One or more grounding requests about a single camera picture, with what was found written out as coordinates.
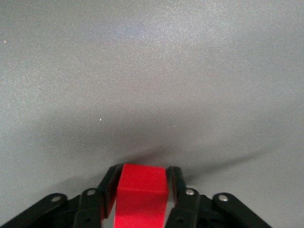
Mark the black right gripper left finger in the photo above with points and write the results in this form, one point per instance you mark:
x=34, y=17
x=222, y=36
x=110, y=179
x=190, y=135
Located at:
x=90, y=209

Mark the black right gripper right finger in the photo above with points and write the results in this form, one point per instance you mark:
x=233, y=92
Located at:
x=190, y=209

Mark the red cube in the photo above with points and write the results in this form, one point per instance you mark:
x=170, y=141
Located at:
x=141, y=194

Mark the dark grey table mat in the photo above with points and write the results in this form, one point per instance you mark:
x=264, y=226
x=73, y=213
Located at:
x=152, y=71

